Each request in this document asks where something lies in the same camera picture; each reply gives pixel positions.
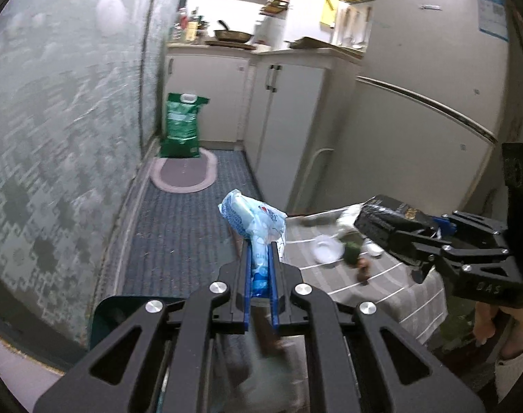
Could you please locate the white base cabinet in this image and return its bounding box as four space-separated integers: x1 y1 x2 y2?
242 48 366 216
164 45 252 148

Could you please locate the frosted patterned glass door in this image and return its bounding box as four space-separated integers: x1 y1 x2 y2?
141 0 189 148
0 0 159 367

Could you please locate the blue and white sticker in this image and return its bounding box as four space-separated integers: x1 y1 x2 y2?
477 0 510 44

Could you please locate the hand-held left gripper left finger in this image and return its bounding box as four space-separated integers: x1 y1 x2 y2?
33 241 252 413

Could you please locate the black foil packet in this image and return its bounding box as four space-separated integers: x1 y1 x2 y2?
354 195 439 263

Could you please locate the small brown scrap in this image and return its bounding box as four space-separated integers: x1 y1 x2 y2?
357 257 373 285

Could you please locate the green sack with handle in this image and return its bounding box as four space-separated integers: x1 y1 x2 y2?
159 92 211 159

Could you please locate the oval grey floor mat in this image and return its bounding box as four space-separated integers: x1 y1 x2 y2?
149 148 219 194

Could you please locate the wooden cutting board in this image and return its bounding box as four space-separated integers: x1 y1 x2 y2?
205 40 258 49

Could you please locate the yellow paper sheet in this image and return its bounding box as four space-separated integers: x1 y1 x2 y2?
322 0 366 27

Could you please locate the white round lid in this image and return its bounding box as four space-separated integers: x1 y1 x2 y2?
313 234 345 264

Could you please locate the green and white wrapper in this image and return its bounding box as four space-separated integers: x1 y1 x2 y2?
336 206 368 267

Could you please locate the black frying pan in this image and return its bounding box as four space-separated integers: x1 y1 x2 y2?
214 20 254 43

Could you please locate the blue ribbed carpet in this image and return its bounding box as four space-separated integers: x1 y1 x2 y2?
115 146 297 298

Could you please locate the white refrigerator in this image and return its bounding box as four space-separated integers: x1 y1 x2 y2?
330 0 521 224

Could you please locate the row of condiment bottles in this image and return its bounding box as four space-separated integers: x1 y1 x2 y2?
175 6 209 44

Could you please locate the blue and white plastic wrapper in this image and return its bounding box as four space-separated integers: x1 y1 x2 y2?
218 189 288 299

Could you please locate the person's right hand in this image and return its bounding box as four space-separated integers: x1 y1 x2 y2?
473 299 523 356

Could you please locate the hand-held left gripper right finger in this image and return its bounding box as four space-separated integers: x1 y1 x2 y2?
270 241 487 413

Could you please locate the wall spice rack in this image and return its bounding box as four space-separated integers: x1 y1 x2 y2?
261 0 290 18

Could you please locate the dark tray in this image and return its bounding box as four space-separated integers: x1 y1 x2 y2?
287 36 368 59

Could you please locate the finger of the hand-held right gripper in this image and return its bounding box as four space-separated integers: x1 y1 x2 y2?
432 211 510 247
388 228 516 285

